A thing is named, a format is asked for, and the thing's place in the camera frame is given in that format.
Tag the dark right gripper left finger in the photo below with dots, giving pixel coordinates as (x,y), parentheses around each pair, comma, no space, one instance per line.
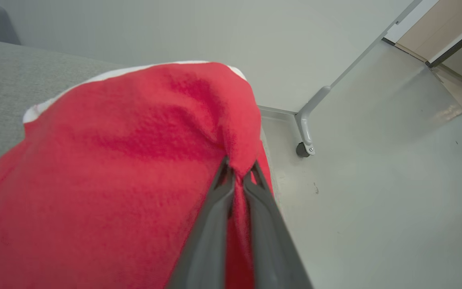
(207,249)

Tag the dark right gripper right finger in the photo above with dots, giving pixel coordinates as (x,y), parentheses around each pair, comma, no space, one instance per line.
(273,249)

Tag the red shorts with white stripe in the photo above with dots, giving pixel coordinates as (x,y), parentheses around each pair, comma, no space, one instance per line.
(114,160)

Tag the black caster wheel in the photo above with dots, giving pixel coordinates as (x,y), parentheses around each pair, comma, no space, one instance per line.
(302,150)

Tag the grey partition leg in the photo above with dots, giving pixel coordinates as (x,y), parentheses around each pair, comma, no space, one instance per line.
(305,120)

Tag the beige wooden panel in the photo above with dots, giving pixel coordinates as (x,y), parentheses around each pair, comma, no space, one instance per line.
(439,28)

